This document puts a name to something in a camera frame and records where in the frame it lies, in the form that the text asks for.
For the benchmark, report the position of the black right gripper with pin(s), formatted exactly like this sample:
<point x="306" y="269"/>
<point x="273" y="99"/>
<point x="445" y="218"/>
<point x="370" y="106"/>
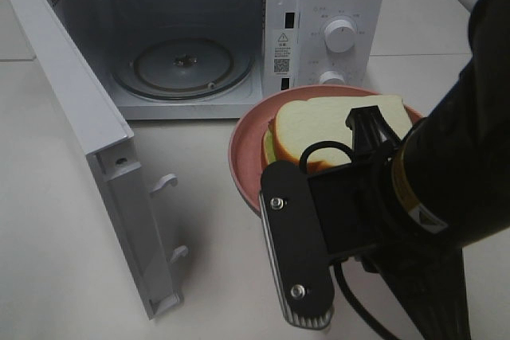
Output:
<point x="355" y="202"/>

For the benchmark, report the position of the white bread sandwich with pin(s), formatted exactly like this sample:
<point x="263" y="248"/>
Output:
<point x="300" y="123"/>

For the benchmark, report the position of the pink round plate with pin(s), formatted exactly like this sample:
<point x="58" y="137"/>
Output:
<point x="245" y="145"/>

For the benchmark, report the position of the white microwave door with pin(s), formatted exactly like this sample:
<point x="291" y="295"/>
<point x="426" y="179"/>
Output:
<point x="107" y="143"/>

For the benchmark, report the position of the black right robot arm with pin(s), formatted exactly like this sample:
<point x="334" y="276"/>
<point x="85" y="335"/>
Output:
<point x="409" y="209"/>

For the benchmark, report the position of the white lower microwave knob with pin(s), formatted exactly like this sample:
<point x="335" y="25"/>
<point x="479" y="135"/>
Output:
<point x="332" y="77"/>

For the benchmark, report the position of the white microwave knob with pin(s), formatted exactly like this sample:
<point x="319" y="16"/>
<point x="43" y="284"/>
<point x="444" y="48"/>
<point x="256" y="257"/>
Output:
<point x="332" y="77"/>
<point x="340" y="34"/>

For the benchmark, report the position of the white upper microwave knob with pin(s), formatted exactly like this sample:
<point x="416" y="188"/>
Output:
<point x="340" y="34"/>

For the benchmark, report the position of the white microwave oven body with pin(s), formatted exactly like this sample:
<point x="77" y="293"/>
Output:
<point x="286" y="38"/>

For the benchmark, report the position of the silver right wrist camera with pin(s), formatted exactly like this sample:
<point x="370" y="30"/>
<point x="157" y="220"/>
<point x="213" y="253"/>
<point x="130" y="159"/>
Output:
<point x="296" y="247"/>

